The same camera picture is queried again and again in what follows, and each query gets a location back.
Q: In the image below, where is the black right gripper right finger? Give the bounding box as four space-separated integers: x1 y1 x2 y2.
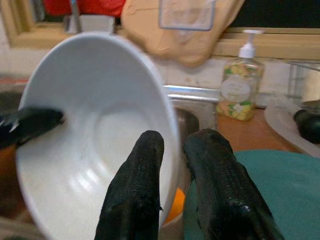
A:
183 128 285 240

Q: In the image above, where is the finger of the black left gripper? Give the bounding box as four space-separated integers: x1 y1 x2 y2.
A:
0 107 65 149

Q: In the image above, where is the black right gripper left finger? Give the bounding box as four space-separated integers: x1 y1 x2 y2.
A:
94 129 165 240

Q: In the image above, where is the white ceramic bowl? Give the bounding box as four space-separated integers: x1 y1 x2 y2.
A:
15 31 181 240

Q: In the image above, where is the orange plate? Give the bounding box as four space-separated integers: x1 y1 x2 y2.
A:
164 187 186 225

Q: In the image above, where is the teal plate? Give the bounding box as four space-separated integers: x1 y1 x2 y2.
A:
183 149 320 240

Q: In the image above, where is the grey drain tray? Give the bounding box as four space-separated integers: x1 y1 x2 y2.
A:
264 98 320 158

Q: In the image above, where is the stainless steel double sink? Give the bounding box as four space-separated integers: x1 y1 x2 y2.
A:
0 83 220 240

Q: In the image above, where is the floral soap pump bottle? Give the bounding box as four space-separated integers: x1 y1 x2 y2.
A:
215 29 265 123

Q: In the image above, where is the red cloth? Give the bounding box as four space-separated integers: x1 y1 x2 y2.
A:
44 0 126 18

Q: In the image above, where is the cream mug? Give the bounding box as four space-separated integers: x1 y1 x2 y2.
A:
301 70 320 104

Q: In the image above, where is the clear blue-rimmed plastic pocket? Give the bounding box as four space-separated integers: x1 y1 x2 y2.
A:
158 0 217 32

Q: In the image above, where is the wire dish rack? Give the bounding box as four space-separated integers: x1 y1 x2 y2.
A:
286 61 320 102

